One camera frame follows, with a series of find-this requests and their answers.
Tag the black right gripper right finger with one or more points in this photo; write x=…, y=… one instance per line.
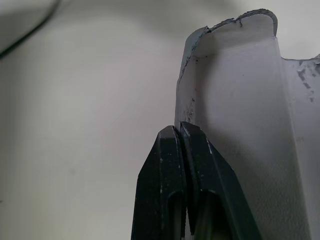
x=212, y=180

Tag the grey glasses case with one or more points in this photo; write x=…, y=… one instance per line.
x=240, y=100

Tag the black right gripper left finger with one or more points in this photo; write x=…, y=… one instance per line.
x=157, y=185

